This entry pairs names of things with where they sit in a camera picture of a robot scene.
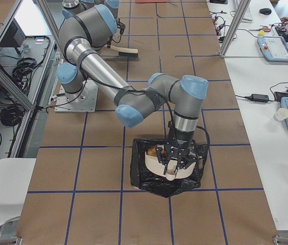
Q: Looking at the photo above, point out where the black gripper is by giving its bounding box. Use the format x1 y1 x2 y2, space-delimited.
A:
156 121 197 178
107 18 126 47

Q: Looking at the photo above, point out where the white plastic dustpan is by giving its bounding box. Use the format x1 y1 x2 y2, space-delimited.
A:
144 143 202 181

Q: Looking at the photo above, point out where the white hand brush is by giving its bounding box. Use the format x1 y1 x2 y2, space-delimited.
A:
105 44 138 57

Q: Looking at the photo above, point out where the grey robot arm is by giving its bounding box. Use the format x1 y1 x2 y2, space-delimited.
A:
59 4 208 181
62 1 125 48

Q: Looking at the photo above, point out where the black power adapter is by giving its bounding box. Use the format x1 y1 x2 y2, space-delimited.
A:
249 93 269 103

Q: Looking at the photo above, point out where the paper cup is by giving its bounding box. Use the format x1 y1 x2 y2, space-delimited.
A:
273 108 288 121

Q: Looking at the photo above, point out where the yellow sponge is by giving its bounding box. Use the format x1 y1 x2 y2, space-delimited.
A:
258 30 265 36

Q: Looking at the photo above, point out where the black computer mouse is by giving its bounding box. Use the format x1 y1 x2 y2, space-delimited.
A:
259 8 272 15

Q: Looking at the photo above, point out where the blue teach pendant far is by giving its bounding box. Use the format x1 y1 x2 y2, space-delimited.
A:
257 36 288 62

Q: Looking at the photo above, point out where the white chair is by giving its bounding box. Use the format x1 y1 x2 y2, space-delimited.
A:
0 158 36 226

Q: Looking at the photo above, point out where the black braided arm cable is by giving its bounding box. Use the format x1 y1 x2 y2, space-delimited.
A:
64 58 211 154

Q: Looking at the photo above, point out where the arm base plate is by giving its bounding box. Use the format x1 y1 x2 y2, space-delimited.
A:
54 80 98 113

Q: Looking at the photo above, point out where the aluminium frame post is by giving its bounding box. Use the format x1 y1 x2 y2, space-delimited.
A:
219 0 250 58

